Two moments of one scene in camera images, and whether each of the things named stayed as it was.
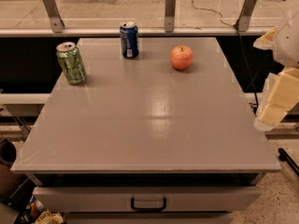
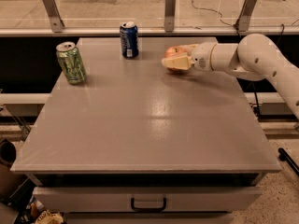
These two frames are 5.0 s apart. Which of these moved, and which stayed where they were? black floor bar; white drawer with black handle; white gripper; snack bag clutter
Moved: white gripper
Stayed: snack bag clutter; black floor bar; white drawer with black handle
